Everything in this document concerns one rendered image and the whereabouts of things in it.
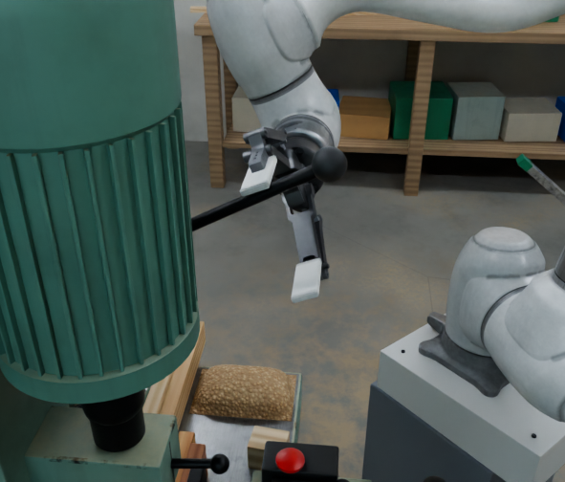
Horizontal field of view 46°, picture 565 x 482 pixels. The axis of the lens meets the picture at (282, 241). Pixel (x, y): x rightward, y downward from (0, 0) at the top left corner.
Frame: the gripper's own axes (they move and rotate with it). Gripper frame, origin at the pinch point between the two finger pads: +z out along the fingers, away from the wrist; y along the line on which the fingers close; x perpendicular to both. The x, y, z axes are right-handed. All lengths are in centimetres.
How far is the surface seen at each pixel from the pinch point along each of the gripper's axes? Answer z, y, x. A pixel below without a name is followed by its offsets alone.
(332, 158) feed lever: 1.2, 7.5, 8.4
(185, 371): -8.5, -19.5, -23.4
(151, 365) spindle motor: 20.0, 2.9, -7.9
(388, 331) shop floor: -140, -121, -22
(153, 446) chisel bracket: 14.9, -10.0, -16.2
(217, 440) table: -0.4, -25.4, -19.5
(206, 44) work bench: -252, -17, -74
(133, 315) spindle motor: 20.6, 8.1, -6.5
